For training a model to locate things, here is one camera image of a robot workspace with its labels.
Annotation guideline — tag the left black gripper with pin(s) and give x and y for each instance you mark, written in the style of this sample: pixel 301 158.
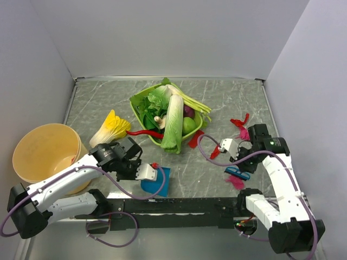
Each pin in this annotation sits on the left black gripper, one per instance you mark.
pixel 133 175

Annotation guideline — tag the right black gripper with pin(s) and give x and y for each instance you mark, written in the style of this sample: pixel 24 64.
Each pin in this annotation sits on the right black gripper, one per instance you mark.
pixel 250 169

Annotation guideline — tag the blue hand brush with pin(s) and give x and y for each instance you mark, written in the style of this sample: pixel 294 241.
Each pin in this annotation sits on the blue hand brush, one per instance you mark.
pixel 234 171

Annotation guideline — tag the blue dustpan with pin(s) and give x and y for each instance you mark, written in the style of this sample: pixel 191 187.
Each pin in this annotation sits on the blue dustpan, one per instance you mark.
pixel 151 187

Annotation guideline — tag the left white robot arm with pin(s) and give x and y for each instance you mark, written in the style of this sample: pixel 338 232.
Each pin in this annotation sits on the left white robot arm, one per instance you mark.
pixel 33 208

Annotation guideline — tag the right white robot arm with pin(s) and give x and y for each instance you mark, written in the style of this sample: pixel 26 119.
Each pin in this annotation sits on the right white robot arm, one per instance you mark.
pixel 291 225

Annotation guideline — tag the pink paper scrap lower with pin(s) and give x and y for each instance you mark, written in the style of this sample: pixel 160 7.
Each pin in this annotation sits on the pink paper scrap lower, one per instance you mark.
pixel 237 183

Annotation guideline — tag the pink paper scrap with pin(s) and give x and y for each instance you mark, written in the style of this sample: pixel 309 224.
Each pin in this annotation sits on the pink paper scrap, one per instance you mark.
pixel 243 134
pixel 237 183

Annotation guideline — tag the pink paper scrap upper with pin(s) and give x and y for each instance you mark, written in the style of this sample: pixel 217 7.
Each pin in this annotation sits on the pink paper scrap upper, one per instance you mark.
pixel 243 134

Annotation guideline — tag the red paper strip vertical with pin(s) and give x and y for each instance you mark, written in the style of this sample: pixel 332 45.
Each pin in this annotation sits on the red paper strip vertical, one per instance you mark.
pixel 215 153

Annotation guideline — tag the yellow napa cabbage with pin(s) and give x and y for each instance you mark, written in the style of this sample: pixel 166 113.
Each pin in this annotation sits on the yellow napa cabbage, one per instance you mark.
pixel 113 128

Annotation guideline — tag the red chili pepper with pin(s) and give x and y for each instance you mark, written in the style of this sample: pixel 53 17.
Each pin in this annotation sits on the red chili pepper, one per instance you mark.
pixel 150 133

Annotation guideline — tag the red paper scrap top right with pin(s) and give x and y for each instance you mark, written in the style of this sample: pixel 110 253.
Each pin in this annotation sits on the red paper scrap top right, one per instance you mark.
pixel 240 123

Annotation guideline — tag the long green white cabbage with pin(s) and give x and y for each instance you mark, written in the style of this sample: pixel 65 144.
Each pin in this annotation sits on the long green white cabbage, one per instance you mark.
pixel 172 138

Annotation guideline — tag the beige mushroom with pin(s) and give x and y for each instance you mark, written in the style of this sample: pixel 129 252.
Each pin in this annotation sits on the beige mushroom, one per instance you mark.
pixel 160 121

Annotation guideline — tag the red paper strip right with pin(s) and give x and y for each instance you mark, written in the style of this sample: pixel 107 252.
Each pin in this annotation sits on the red paper strip right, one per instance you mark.
pixel 193 141

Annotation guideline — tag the green plastic basket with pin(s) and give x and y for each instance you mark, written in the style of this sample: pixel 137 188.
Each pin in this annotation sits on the green plastic basket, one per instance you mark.
pixel 193 130

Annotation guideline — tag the green leafy lettuce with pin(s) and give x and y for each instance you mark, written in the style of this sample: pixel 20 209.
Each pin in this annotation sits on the green leafy lettuce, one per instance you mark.
pixel 152 102

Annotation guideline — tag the green round fruit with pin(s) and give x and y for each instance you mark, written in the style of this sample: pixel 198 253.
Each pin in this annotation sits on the green round fruit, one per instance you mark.
pixel 188 125

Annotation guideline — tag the purple onion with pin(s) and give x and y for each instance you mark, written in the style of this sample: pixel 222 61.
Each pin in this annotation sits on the purple onion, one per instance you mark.
pixel 188 112

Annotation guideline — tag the beige plastic bucket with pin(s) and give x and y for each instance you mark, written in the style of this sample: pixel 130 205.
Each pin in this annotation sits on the beige plastic bucket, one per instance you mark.
pixel 45 151

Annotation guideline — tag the green onion stalks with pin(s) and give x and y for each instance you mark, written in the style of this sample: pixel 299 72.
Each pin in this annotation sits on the green onion stalks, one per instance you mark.
pixel 195 104

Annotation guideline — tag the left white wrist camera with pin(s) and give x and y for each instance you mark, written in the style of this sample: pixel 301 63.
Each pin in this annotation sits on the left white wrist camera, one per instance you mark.
pixel 146 172

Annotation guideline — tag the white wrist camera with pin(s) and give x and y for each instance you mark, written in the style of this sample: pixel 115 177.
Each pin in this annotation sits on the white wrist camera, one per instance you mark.
pixel 146 172
pixel 229 145

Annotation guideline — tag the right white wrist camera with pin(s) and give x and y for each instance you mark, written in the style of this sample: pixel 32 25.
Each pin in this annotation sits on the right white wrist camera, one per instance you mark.
pixel 229 145

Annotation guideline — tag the black base frame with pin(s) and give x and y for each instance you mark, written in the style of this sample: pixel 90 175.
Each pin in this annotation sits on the black base frame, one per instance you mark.
pixel 171 213

